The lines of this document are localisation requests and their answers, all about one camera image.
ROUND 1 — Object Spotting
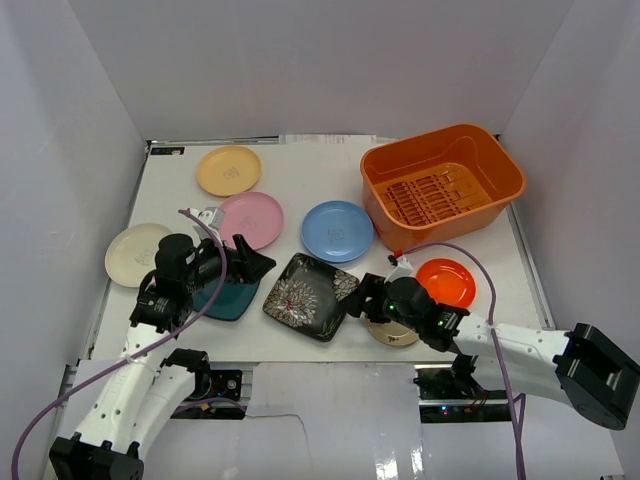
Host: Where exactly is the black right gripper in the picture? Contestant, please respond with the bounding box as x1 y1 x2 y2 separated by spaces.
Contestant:
338 274 422 334

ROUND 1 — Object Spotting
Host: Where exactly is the teal square plate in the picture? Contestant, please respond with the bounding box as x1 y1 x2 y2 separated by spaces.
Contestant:
193 281 260 322

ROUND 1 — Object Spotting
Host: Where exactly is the black floral square plate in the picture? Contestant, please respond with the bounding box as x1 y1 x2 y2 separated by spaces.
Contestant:
262 253 360 343

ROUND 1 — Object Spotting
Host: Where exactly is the pink round plate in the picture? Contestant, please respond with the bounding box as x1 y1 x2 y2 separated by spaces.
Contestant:
219 192 284 250

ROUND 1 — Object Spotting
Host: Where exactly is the blue round plate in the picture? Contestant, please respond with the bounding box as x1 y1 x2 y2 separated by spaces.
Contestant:
301 200 374 263

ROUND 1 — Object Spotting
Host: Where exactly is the orange round plate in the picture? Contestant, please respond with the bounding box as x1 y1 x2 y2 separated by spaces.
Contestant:
416 258 476 308

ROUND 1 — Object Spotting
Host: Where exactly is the cream round plate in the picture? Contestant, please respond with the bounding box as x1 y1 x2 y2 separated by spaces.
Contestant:
104 223 171 288

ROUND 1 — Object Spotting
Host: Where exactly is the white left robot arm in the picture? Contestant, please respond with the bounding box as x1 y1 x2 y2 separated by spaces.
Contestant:
49 234 276 479

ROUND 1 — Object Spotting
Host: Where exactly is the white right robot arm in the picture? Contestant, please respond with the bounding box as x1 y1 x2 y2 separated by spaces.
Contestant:
341 274 639 431

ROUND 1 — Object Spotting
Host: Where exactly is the orange plastic bin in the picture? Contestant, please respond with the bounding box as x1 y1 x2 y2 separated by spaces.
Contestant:
360 124 526 251

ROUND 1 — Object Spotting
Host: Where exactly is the beige floral round plate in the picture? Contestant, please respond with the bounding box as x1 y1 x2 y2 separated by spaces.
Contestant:
364 320 419 347

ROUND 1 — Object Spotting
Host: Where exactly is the yellow round plate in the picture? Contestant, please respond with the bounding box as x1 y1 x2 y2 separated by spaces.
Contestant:
196 146 262 197

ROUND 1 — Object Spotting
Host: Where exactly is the white paper sheet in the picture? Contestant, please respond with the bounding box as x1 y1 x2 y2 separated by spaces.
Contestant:
278 134 378 146

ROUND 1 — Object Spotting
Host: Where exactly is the black label sticker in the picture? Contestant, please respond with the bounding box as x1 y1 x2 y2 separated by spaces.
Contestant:
149 146 185 156

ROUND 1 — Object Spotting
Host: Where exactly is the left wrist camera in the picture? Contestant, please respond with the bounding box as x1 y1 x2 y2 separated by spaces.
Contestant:
197 207 225 230

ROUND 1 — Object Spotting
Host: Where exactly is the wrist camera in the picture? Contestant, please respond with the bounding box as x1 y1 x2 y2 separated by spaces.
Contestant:
386 252 414 282
197 207 225 230

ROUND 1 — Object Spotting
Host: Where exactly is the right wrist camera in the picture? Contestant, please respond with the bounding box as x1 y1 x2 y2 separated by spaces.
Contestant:
386 252 414 282

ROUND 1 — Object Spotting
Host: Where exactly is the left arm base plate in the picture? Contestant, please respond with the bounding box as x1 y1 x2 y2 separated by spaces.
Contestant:
173 369 245 420

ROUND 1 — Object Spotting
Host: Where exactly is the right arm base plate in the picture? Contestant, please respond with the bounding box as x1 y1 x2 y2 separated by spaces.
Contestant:
413 356 511 425

